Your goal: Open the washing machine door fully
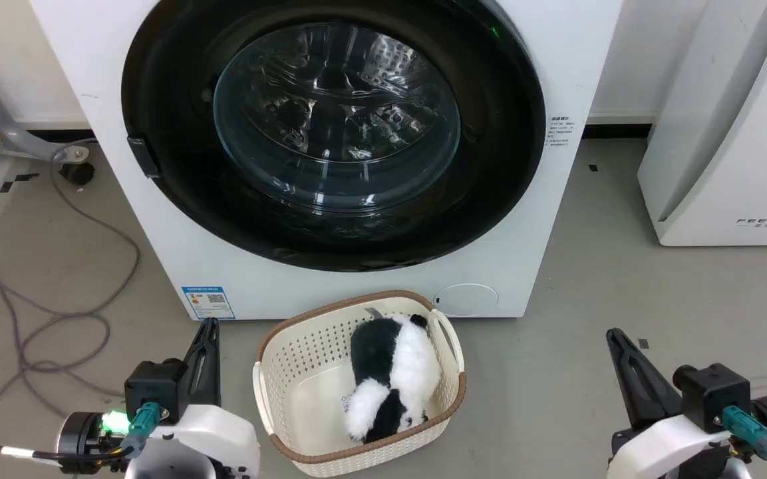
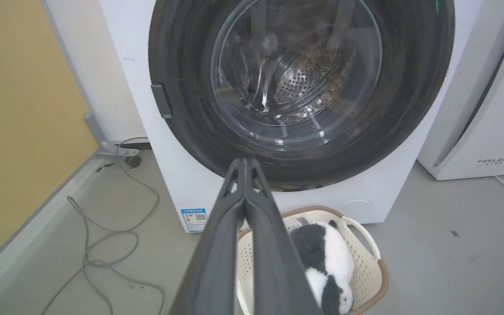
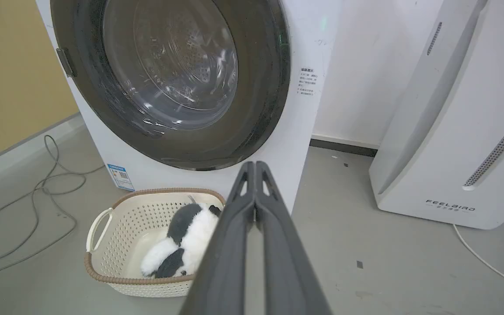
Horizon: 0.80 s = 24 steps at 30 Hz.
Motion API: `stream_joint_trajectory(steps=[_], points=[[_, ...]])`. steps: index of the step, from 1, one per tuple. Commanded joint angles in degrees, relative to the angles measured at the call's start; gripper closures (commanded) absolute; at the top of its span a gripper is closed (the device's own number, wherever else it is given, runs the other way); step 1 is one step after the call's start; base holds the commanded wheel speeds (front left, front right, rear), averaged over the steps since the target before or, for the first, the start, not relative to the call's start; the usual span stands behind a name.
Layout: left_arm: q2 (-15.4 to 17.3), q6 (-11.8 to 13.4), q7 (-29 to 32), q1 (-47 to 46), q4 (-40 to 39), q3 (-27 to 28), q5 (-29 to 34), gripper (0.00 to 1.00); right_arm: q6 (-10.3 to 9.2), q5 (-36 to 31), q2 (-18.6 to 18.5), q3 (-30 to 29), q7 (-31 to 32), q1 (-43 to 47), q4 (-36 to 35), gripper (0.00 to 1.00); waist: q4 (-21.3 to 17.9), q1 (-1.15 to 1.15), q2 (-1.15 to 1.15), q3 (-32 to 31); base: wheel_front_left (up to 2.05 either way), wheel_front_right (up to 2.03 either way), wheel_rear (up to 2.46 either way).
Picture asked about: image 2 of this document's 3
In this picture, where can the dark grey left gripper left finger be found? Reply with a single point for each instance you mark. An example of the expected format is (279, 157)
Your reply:
(217, 258)

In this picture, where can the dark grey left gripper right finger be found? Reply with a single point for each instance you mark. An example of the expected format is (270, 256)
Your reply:
(273, 262)

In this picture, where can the white front-load washing machine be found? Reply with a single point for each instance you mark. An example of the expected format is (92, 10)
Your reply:
(391, 175)

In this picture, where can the round black washing machine door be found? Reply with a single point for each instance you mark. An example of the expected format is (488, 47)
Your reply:
(400, 87)

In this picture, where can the blue energy label sticker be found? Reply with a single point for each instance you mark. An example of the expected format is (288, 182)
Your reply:
(194, 220)

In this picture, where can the black and white plush toy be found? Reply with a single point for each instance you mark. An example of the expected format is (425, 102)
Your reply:
(335, 258)

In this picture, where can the cream plastic laundry basket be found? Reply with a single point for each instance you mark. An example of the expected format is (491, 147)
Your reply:
(367, 271)

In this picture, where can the grey metal partition foot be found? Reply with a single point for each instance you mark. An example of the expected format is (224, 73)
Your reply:
(103, 140)

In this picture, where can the white air purifier appliance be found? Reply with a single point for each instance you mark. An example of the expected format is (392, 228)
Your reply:
(488, 109)

